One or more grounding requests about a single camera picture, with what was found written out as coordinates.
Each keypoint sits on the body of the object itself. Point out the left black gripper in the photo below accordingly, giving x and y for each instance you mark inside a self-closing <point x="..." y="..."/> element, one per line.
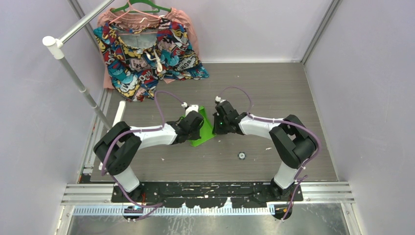
<point x="197" y="136"/>

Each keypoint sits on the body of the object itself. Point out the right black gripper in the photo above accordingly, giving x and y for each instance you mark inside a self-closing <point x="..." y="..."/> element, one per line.
<point x="217" y="130"/>

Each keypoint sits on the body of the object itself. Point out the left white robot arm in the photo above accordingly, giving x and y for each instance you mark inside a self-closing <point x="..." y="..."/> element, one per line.
<point x="121" y="143"/>

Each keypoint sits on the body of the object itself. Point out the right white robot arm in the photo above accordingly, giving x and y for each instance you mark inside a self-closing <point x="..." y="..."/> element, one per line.
<point x="295" y="144"/>

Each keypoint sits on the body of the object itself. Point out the colorful patterned shirt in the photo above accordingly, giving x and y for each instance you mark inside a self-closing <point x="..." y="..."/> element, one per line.
<point x="139" y="51"/>

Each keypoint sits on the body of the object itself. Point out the green clothes hanger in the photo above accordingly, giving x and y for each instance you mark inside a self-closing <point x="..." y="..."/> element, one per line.
<point x="141" y="6"/>

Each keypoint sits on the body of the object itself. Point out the metal clothes rack pole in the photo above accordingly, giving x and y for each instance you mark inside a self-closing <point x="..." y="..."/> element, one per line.
<point x="54" y="45"/>

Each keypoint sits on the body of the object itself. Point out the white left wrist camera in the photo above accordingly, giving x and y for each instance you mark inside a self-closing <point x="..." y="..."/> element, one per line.
<point x="189" y="108"/>

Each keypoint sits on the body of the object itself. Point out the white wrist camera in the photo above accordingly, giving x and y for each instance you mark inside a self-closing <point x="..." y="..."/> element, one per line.
<point x="189" y="108"/>
<point x="219" y="100"/>

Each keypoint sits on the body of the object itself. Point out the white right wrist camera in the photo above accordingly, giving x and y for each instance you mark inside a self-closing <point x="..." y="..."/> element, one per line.
<point x="219" y="100"/>

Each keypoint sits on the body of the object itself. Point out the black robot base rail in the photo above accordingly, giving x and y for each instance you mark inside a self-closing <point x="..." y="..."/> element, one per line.
<point x="207" y="195"/>

